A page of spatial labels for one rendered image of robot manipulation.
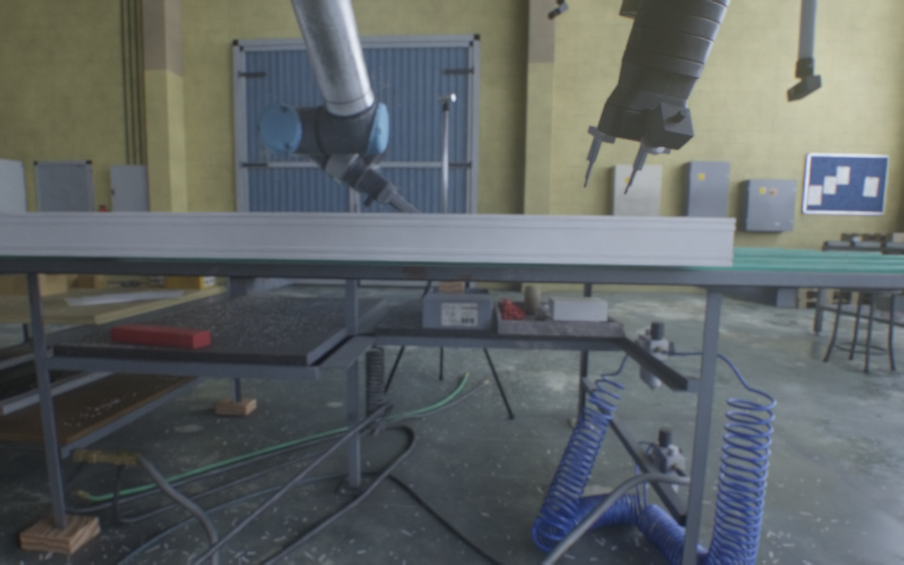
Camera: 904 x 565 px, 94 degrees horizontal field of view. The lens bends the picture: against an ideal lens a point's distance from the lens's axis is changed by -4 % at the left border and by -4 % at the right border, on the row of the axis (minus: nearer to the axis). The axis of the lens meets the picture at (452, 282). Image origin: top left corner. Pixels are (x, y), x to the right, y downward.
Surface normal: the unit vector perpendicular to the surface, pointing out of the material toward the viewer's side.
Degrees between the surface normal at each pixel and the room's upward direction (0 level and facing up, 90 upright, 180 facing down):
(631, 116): 114
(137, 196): 90
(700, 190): 90
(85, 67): 90
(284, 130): 96
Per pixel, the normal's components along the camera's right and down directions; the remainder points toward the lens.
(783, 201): -0.06, 0.11
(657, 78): 0.06, 0.62
